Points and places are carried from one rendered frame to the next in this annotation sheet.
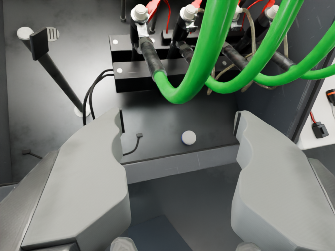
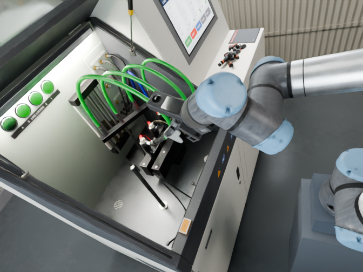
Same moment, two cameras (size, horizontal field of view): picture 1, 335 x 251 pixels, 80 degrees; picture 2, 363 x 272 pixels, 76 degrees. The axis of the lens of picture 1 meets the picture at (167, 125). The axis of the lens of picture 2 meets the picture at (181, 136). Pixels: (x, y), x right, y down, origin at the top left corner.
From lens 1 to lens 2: 60 cm
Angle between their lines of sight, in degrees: 27
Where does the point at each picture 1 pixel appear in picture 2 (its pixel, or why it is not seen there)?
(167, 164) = (208, 166)
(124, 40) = (145, 160)
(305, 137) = not seen: hidden behind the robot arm
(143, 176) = (207, 178)
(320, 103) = not seen: hidden behind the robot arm
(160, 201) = (276, 235)
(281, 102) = not seen: hidden behind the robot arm
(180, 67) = (169, 142)
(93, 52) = (139, 188)
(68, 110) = (160, 212)
